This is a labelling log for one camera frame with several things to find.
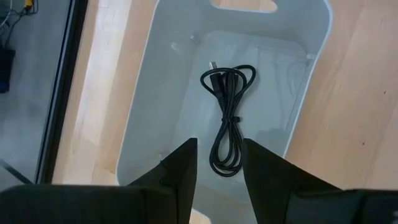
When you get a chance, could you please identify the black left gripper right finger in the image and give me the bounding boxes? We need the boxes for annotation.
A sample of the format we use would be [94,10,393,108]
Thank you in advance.
[242,138,398,224]

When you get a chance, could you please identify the black box on floor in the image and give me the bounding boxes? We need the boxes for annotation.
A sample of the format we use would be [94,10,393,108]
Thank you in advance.
[0,46,16,94]

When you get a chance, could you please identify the white plastic bin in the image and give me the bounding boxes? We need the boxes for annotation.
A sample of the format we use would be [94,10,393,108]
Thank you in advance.
[115,0,334,224]

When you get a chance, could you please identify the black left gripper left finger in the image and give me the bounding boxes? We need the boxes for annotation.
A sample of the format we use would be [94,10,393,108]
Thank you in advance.
[0,138,198,224]

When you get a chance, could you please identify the cables on floor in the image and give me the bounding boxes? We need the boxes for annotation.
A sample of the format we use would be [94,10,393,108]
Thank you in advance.
[0,0,40,49]

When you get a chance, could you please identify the black USB-C cable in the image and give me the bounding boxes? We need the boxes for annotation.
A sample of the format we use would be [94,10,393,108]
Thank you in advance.
[200,61,257,178]

